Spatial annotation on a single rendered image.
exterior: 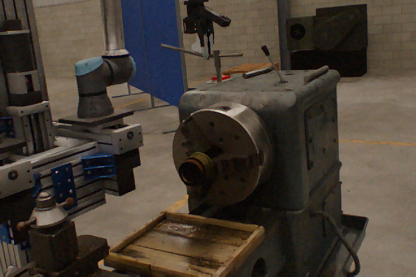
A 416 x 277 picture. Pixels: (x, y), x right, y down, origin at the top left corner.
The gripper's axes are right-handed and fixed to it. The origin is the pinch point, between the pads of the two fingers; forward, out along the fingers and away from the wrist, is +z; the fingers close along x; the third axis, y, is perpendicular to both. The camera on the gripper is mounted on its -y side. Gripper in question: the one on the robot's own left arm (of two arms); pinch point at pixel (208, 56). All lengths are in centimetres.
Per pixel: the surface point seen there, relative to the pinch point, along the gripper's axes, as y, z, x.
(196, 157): -12.4, 25.5, 34.6
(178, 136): 0.6, 23.0, 23.4
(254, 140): -26.0, 22.8, 23.4
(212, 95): -2.8, 13.1, 4.8
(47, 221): -5, 24, 84
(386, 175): -21, 138, -268
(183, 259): -15, 49, 50
